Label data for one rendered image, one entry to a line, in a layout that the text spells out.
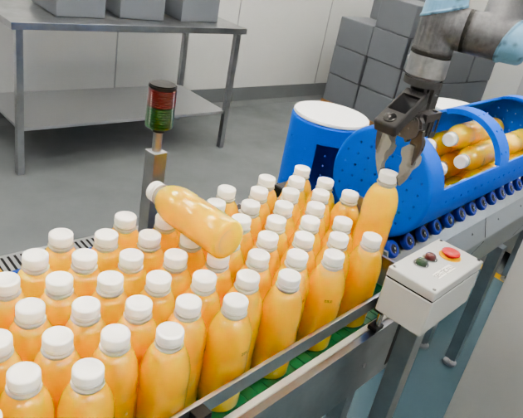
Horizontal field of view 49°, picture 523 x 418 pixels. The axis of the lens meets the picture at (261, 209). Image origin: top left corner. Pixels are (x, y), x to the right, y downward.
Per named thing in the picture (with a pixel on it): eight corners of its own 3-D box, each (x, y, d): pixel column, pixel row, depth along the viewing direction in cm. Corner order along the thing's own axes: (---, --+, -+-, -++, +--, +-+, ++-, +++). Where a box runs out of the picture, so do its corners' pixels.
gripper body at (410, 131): (434, 140, 115) (453, 81, 110) (413, 147, 109) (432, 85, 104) (402, 127, 119) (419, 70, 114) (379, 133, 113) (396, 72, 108)
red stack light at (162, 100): (181, 108, 130) (183, 91, 128) (158, 111, 125) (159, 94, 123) (163, 99, 133) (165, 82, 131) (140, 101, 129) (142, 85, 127)
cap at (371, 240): (362, 248, 113) (364, 240, 112) (359, 238, 117) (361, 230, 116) (381, 251, 113) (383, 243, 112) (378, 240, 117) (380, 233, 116)
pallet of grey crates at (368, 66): (465, 149, 543) (511, 21, 490) (415, 160, 492) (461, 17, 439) (369, 106, 619) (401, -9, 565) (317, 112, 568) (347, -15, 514)
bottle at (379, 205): (377, 270, 121) (402, 191, 113) (344, 260, 122) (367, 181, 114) (382, 255, 127) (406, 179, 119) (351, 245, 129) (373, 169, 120)
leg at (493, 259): (457, 363, 260) (509, 246, 231) (452, 369, 256) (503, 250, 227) (446, 356, 263) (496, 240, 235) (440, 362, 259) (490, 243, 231)
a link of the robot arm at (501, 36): (547, -3, 98) (481, -16, 101) (527, 48, 94) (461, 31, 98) (535, 30, 105) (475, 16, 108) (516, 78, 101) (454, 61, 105)
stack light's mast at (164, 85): (175, 153, 135) (183, 87, 127) (153, 157, 130) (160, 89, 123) (158, 143, 138) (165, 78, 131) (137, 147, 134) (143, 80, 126)
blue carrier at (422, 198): (535, 187, 202) (569, 111, 189) (409, 258, 142) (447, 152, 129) (461, 156, 218) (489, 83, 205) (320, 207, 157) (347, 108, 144)
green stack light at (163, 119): (178, 128, 132) (181, 109, 130) (155, 133, 127) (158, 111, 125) (161, 119, 135) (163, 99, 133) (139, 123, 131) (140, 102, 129)
